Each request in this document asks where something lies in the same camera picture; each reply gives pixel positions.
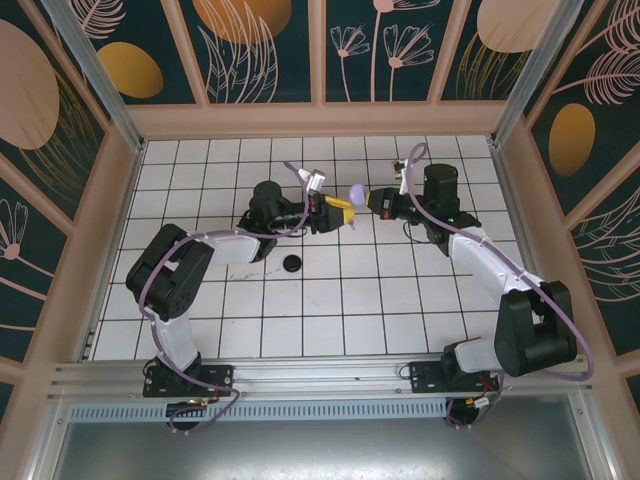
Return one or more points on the purple round charging case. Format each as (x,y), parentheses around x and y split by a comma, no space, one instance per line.
(358,195)

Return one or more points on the black round charging case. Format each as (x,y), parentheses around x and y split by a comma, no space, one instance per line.
(292,263)

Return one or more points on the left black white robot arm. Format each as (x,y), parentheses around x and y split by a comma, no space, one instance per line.
(175,345)

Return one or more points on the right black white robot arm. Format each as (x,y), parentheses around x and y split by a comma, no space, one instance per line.
(530,330)

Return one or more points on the small green circuit board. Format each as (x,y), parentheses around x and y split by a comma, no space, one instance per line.
(487,401)

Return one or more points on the grey metal sheet panel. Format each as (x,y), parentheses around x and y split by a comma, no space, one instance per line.
(320,450)

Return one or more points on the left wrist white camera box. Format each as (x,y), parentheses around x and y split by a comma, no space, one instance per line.
(315,180)

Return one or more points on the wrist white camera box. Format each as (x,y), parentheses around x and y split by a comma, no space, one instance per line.
(400,167)
(315,180)

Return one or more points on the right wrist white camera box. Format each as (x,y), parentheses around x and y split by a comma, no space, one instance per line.
(400,167)

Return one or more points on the aluminium corner post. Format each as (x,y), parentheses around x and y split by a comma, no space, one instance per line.
(530,70)
(95,75)

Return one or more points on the aluminium mounting rail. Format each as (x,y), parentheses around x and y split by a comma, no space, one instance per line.
(320,382)

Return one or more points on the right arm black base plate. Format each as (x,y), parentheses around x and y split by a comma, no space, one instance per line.
(425,377)

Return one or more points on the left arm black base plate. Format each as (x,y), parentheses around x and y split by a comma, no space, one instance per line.
(220,377)

